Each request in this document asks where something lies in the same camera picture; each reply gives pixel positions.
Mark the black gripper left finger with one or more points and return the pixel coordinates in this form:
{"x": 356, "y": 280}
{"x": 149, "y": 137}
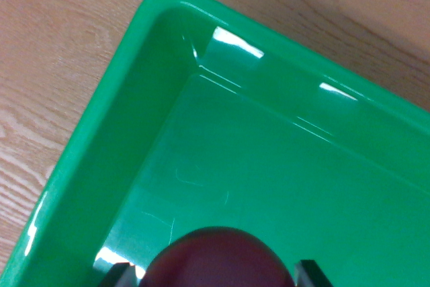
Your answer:
{"x": 119, "y": 276}

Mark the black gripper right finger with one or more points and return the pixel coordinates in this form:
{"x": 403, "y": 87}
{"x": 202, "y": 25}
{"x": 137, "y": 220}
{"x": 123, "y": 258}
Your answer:
{"x": 311, "y": 274}

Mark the dark red round fruit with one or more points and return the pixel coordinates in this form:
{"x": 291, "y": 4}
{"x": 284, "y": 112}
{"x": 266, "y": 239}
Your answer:
{"x": 218, "y": 260}

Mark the green plastic bin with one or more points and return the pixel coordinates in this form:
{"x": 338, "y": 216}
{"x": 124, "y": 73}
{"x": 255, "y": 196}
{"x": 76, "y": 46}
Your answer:
{"x": 255, "y": 152}

